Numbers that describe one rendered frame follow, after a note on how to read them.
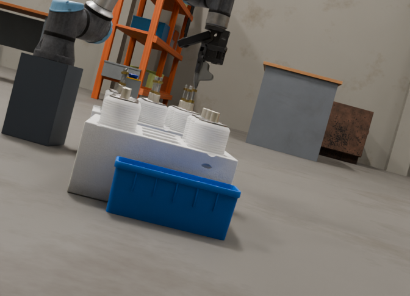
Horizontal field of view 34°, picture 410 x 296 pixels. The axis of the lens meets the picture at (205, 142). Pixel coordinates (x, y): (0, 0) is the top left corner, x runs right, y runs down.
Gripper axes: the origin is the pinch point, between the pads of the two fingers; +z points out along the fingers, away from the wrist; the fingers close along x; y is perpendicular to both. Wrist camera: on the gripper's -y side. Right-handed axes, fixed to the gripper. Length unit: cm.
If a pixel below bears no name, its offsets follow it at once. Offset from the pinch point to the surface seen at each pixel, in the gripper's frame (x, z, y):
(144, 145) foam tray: -64, 19, 1
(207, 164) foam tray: -59, 20, 17
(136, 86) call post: 31.2, 6.1, -26.0
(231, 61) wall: 820, -67, -71
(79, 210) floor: -84, 35, -5
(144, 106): -7.2, 11.6, -13.2
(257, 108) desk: 463, -3, 3
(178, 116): -4.0, 12.1, -1.8
